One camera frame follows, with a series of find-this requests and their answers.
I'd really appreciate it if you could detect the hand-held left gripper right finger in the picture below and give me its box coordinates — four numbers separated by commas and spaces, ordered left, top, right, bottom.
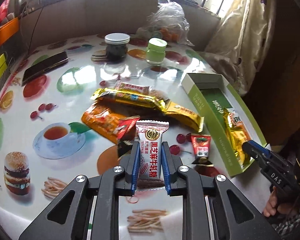
161, 141, 281, 240

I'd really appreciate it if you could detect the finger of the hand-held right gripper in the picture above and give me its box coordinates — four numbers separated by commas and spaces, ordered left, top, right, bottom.
247, 141, 275, 154
241, 141, 263, 167

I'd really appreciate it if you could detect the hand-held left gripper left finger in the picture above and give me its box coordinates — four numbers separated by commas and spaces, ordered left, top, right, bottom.
18, 141, 142, 240

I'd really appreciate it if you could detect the yellow orange snack packet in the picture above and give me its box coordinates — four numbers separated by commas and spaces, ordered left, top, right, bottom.
223, 108, 253, 167

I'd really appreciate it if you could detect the white brown candy packet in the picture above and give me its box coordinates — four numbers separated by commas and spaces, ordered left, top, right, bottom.
135, 120, 170, 188

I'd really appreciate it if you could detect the small red dark snack packet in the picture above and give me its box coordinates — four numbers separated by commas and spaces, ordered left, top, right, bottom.
191, 133, 215, 167

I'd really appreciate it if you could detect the green cardboard box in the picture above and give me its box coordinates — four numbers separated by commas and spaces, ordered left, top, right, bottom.
181, 73, 268, 177

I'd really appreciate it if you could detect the gold brown print snack packet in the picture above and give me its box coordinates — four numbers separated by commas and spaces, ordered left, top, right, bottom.
164, 102, 205, 133

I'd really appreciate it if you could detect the silver orange snack pouch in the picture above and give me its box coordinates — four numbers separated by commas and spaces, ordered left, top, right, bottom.
81, 103, 130, 143

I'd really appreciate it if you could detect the yellow blue print snack packet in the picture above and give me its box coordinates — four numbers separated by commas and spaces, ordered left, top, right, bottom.
90, 88, 172, 113

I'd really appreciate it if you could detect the red white label snack packet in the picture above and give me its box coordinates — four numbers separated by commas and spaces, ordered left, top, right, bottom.
114, 82, 170, 101

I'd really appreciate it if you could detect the person's right hand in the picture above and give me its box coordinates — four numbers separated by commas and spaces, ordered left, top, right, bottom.
262, 185, 300, 218

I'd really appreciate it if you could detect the cream patterned curtain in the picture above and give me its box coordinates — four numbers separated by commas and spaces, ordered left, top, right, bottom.
197, 0, 278, 98

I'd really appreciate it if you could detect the green jar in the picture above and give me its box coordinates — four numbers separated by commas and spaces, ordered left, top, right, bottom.
146, 38, 167, 65

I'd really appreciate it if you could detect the dark jar with white lid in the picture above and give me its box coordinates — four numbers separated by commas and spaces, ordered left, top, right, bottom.
104, 33, 131, 62

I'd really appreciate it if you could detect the dark smartphone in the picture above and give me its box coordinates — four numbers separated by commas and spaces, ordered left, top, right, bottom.
22, 51, 69, 87

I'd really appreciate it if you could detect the clear plastic bag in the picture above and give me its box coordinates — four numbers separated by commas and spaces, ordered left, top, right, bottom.
136, 0, 196, 47

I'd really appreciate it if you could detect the orange box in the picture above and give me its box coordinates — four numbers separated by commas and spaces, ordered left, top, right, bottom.
0, 17, 20, 50

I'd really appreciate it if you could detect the black cable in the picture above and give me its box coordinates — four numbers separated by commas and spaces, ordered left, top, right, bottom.
27, 2, 45, 56

